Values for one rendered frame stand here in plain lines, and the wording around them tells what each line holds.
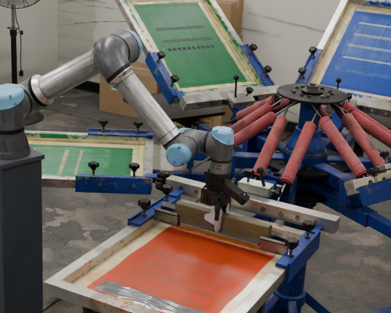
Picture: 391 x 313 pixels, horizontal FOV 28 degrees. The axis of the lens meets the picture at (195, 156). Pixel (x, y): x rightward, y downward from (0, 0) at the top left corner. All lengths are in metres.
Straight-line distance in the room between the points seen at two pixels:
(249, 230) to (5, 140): 0.88
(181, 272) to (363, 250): 2.63
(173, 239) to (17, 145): 0.62
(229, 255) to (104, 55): 0.78
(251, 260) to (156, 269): 0.33
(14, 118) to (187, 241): 0.72
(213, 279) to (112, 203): 2.94
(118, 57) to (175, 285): 0.74
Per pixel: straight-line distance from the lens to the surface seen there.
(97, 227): 5.01
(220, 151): 2.57
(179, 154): 2.46
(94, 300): 2.29
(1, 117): 2.70
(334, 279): 4.61
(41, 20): 7.90
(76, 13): 7.95
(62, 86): 2.74
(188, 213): 2.73
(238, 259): 2.62
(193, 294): 2.40
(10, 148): 2.72
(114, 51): 2.50
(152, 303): 2.32
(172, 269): 2.52
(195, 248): 2.67
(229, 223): 2.67
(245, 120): 3.38
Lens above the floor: 2.15
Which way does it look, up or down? 20 degrees down
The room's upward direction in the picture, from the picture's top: 3 degrees clockwise
